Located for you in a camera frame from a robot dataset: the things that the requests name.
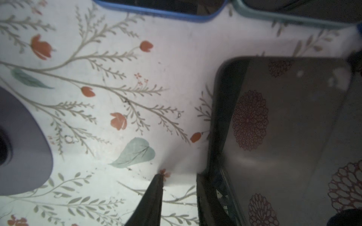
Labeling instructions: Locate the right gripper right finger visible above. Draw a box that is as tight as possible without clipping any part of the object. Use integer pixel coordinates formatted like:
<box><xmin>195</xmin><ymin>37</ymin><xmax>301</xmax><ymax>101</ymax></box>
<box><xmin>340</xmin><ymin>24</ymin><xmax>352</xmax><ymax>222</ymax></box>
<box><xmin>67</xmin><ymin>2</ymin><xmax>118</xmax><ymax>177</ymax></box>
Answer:
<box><xmin>197</xmin><ymin>174</ymin><xmax>236</xmax><ymax>226</ymax></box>

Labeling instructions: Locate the grey stand middle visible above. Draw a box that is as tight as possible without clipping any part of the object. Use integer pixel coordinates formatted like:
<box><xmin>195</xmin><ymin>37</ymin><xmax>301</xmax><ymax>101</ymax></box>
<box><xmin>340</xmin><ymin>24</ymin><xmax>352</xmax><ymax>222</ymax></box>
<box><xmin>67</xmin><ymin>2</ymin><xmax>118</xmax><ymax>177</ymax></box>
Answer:
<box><xmin>1</xmin><ymin>88</ymin><xmax>53</xmax><ymax>196</ymax></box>

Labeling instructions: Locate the black phone stand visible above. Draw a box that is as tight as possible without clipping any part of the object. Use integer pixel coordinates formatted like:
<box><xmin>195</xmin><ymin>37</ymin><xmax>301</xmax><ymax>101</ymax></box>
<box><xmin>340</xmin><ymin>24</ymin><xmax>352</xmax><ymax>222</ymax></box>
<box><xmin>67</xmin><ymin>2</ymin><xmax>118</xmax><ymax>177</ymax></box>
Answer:
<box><xmin>208</xmin><ymin>56</ymin><xmax>362</xmax><ymax>226</ymax></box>

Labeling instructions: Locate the blue phone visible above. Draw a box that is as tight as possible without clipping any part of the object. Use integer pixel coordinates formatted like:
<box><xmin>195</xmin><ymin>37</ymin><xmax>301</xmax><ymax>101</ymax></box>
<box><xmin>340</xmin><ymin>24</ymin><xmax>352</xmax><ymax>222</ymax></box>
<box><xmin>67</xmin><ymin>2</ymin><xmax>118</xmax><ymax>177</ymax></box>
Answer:
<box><xmin>95</xmin><ymin>0</ymin><xmax>228</xmax><ymax>23</ymax></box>
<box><xmin>356</xmin><ymin>23</ymin><xmax>362</xmax><ymax>36</ymax></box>

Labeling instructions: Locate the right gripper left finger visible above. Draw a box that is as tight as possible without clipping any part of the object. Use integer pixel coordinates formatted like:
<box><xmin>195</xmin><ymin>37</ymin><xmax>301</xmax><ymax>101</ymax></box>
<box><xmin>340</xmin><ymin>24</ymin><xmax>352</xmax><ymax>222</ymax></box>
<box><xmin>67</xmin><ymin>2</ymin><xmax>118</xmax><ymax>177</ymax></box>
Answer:
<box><xmin>125</xmin><ymin>174</ymin><xmax>164</xmax><ymax>226</ymax></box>

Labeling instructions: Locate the teal green phone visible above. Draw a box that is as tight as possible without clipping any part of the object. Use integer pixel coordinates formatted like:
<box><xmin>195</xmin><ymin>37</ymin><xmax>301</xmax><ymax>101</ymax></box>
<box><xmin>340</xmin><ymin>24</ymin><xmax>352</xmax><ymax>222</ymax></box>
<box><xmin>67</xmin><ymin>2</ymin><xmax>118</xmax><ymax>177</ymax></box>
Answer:
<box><xmin>231</xmin><ymin>0</ymin><xmax>362</xmax><ymax>29</ymax></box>

